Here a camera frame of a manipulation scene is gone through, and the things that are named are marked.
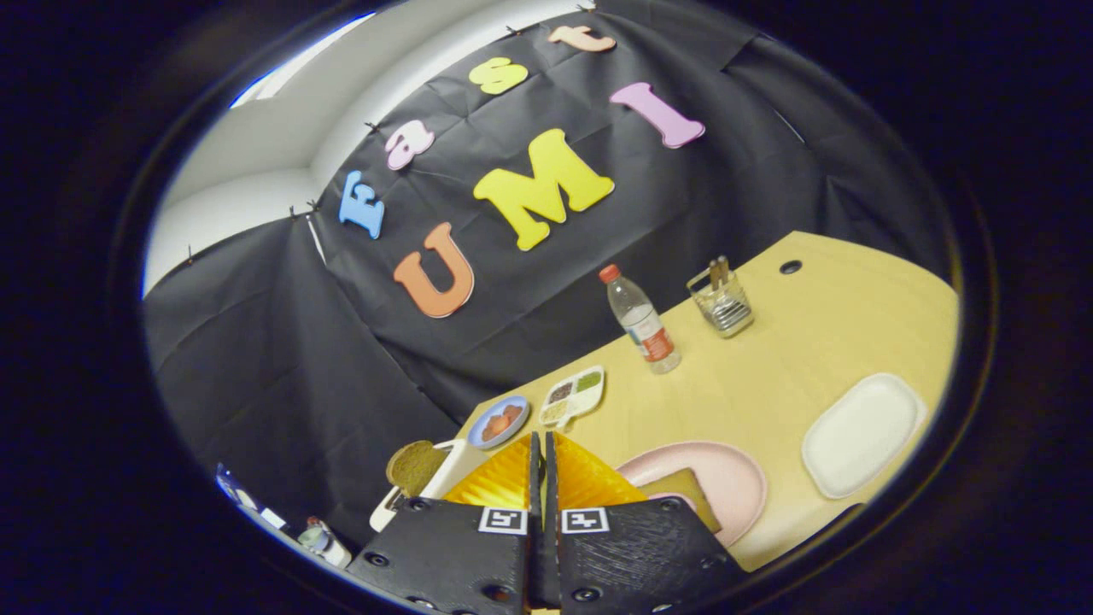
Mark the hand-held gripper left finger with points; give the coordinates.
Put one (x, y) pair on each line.
(444, 555)

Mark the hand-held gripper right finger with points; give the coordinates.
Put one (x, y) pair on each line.
(632, 555)

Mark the brown toast bread slice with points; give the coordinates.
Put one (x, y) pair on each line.
(414, 468)

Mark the white toaster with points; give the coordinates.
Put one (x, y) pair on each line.
(461, 465)

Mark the blue plate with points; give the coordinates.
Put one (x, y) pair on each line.
(478, 440)

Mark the small white container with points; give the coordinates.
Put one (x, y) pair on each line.
(324, 542)

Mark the pink plate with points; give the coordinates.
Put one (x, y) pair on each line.
(726, 478)

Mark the red tomato slices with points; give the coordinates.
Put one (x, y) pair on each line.
(502, 422)

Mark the white divided seasoning tray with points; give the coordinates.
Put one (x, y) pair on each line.
(572, 397)

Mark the clear plastic water bottle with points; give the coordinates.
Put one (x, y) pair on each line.
(645, 329)

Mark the white rectangular plate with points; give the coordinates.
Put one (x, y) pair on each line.
(862, 436)

